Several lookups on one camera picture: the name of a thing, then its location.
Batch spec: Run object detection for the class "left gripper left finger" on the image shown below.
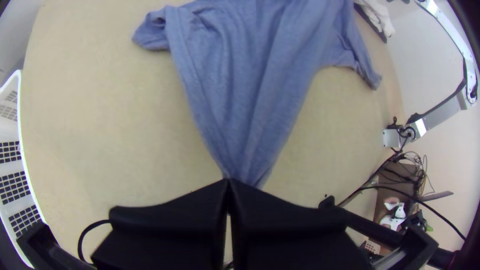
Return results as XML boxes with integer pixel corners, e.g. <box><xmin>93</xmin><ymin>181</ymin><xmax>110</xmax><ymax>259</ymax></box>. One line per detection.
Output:
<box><xmin>91</xmin><ymin>178</ymin><xmax>230</xmax><ymax>270</ymax></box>

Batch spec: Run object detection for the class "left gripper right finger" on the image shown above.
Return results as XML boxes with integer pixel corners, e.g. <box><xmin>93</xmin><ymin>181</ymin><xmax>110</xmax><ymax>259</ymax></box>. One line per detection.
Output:
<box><xmin>229</xmin><ymin>178</ymin><xmax>373</xmax><ymax>270</ymax></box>

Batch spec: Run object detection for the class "blue t-shirt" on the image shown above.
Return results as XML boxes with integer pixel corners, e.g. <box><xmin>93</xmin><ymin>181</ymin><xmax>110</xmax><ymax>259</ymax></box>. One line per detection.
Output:
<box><xmin>131</xmin><ymin>0</ymin><xmax>383</xmax><ymax>189</ymax></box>

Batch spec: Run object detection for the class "white laundry basket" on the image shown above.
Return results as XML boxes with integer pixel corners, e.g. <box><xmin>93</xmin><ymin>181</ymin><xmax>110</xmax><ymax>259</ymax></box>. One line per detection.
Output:
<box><xmin>0</xmin><ymin>69</ymin><xmax>49</xmax><ymax>268</ymax></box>

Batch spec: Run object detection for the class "pile of folded clothes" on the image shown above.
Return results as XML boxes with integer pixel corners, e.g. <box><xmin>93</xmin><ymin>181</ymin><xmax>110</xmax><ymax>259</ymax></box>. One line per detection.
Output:
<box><xmin>354</xmin><ymin>0</ymin><xmax>397</xmax><ymax>44</ymax></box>

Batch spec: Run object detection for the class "black cable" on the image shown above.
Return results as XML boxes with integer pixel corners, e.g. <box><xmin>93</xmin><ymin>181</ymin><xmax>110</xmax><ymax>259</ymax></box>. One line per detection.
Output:
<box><xmin>339</xmin><ymin>185</ymin><xmax>467</xmax><ymax>241</ymax></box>
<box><xmin>77</xmin><ymin>219</ymin><xmax>112</xmax><ymax>265</ymax></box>

